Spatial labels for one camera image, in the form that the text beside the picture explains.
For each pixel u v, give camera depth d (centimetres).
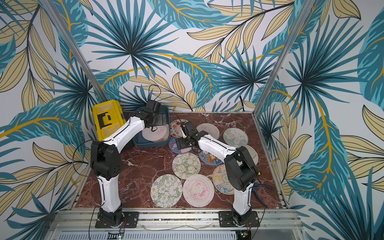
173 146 100
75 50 82
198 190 84
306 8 69
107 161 51
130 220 73
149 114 71
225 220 73
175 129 110
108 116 93
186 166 92
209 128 111
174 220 75
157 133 107
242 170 49
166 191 82
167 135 104
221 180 87
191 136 69
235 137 106
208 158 95
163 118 86
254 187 55
